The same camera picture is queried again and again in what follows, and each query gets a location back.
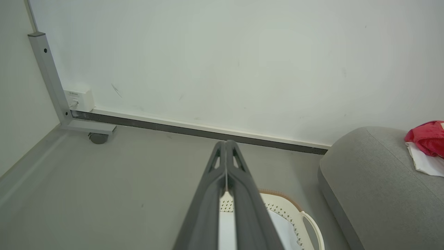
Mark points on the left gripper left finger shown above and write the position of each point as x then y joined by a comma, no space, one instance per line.
204,215

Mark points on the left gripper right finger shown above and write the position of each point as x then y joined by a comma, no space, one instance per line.
253,222

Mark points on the red and white garment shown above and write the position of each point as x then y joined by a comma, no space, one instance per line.
428,139

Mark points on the white laundry basket brown rim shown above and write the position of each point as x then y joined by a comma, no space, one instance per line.
277,203

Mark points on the white and dark baseboard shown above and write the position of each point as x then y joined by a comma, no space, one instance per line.
194,128

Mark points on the grey caster wheel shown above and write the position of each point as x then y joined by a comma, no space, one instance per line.
98,139

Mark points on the grey fabric sofa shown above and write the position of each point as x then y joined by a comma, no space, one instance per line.
381,194

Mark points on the white wall socket box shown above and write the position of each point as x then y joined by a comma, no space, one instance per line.
83,99

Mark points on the grey metal frame leg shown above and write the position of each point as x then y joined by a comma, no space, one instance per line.
52,76

